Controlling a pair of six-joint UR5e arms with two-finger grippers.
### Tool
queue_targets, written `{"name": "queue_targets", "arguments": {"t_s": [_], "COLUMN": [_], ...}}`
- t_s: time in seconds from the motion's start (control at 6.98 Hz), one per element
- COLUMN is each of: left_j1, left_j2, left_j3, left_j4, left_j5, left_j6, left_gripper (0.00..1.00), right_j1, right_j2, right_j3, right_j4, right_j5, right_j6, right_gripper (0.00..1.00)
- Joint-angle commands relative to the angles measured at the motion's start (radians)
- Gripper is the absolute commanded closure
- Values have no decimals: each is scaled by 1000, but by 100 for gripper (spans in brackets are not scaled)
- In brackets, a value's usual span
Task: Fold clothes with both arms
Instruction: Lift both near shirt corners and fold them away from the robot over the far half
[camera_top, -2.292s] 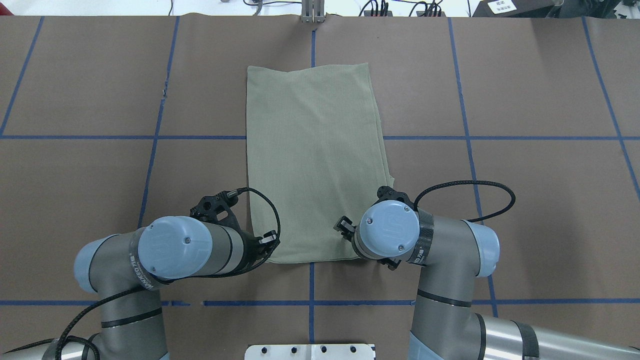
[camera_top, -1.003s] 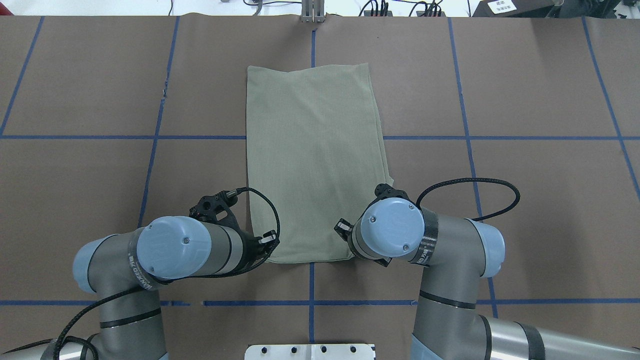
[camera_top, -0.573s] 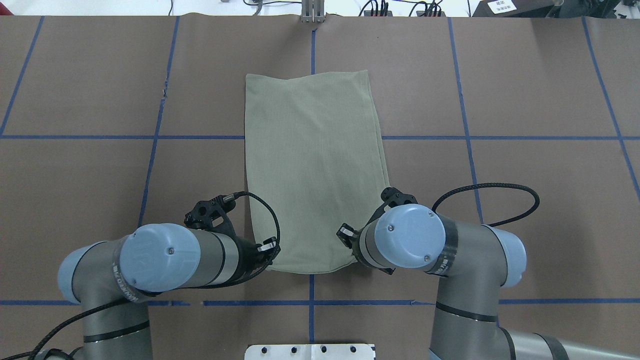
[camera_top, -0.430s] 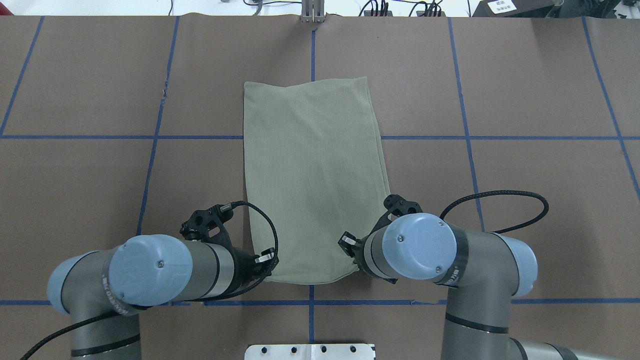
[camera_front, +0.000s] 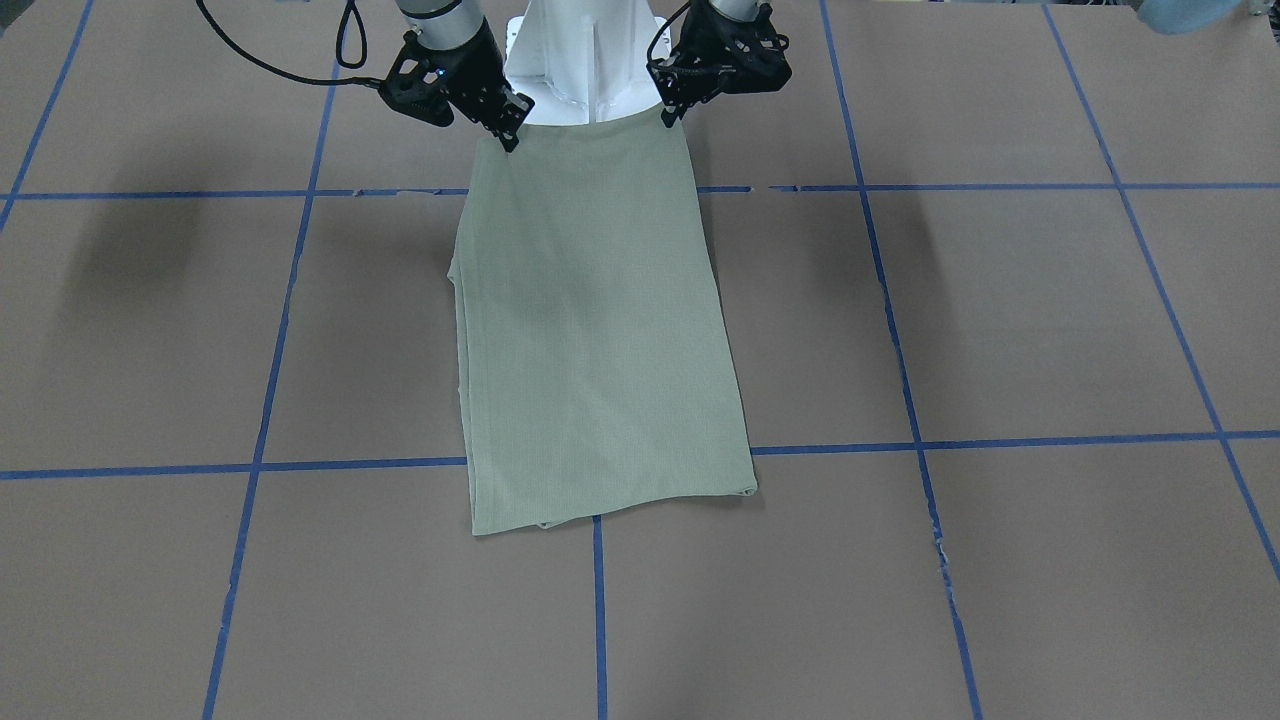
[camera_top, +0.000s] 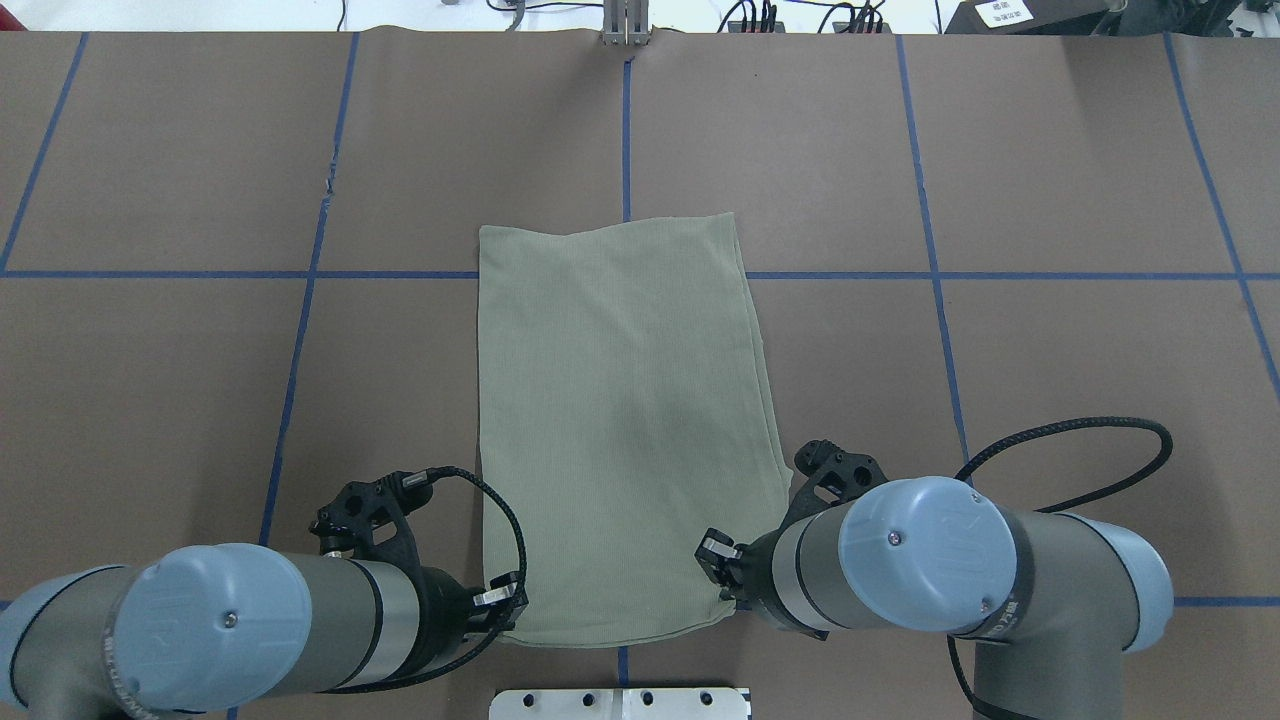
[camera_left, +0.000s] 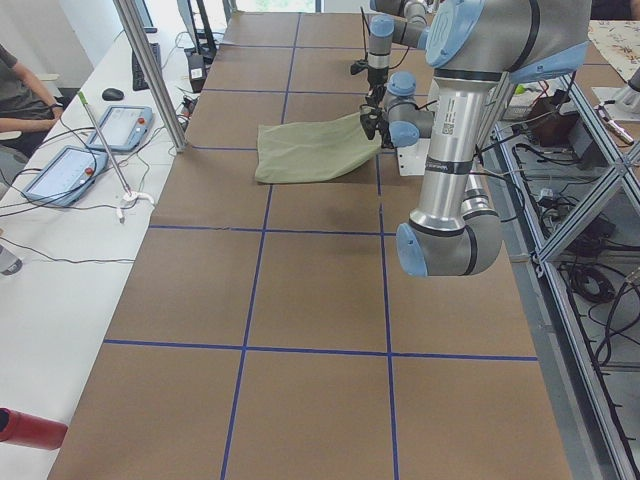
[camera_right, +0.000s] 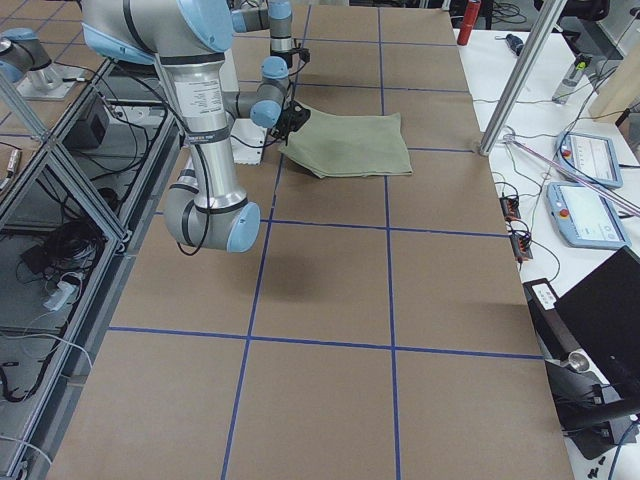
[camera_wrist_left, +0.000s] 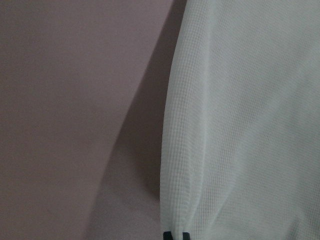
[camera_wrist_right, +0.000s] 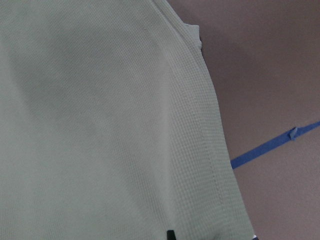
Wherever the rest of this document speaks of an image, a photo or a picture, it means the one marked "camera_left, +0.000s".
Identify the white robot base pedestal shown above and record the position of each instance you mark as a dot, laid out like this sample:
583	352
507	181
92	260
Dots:
411	159

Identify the grey rod with green tip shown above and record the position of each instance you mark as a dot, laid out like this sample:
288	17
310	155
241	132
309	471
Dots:
98	142

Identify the blue teach pendant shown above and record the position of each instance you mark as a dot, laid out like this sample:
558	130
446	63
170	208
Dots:
125	126
66	177

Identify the far blue teach pendant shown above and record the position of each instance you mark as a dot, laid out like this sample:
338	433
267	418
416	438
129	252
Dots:
125	126

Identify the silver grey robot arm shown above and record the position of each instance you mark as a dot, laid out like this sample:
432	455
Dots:
392	114
470	46

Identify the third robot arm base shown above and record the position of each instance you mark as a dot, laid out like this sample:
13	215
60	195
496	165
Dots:
617	105

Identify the sage green long-sleeve shirt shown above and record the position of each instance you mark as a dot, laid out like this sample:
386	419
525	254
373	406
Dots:
312	152

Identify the near blue teach pendant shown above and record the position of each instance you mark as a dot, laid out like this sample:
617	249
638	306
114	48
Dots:
66	177

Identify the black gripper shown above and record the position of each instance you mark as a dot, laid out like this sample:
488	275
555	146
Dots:
376	76
383	131

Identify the red metal bottle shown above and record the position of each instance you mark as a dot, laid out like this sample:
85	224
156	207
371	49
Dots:
18	428

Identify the aluminium frame post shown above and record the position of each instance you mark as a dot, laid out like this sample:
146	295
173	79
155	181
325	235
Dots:
132	24

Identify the aluminium side frame rail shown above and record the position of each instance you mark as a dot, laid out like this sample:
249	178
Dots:
569	191

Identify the seated person in dark shirt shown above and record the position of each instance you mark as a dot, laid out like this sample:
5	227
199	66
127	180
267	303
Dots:
27	105

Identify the black computer mouse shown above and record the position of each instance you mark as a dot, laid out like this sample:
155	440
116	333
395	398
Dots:
112	94

